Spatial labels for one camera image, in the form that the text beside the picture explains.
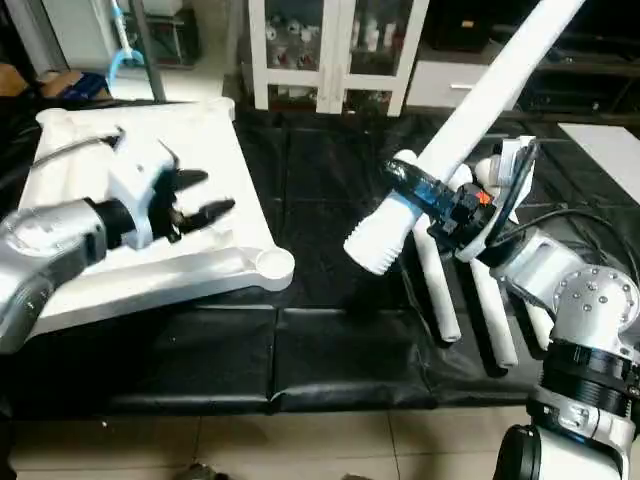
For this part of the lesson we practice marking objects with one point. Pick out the white plastic table leg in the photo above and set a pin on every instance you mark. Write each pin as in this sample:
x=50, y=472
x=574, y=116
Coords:
x=497, y=320
x=487, y=168
x=470, y=110
x=440, y=290

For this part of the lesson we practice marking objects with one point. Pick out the black tv cabinet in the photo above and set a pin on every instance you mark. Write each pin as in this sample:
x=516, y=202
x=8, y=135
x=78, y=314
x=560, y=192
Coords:
x=600, y=90

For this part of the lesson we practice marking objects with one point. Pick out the grey metal pole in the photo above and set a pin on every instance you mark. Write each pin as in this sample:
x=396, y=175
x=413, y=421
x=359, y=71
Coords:
x=148, y=50

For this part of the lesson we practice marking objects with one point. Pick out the brown cardboard box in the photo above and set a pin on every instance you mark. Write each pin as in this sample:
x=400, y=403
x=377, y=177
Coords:
x=75, y=85

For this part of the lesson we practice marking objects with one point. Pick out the white glass door cabinet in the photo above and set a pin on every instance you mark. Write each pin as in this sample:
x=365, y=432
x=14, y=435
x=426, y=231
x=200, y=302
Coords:
x=330, y=50

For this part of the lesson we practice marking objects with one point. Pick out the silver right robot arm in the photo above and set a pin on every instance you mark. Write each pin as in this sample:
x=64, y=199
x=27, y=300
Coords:
x=585, y=340

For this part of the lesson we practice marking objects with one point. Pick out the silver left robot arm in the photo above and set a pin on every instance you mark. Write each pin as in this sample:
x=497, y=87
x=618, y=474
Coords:
x=45, y=260

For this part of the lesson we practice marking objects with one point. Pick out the black work mat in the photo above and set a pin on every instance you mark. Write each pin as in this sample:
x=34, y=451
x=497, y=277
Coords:
x=330, y=340

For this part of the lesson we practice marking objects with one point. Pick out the white flat sheet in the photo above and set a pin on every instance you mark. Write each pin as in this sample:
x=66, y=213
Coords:
x=605, y=155

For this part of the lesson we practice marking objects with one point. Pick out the white plastic table top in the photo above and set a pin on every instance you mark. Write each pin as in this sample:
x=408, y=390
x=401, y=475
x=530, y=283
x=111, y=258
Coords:
x=210, y=180

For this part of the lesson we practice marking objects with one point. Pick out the white drawer unit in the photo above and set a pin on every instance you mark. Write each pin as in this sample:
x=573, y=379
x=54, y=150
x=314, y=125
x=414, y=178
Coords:
x=435, y=88

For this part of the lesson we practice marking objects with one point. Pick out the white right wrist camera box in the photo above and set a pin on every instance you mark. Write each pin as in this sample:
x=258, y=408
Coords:
x=515, y=170

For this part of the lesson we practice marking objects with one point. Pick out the light blue mop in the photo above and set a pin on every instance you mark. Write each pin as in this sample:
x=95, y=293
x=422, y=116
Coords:
x=123, y=45

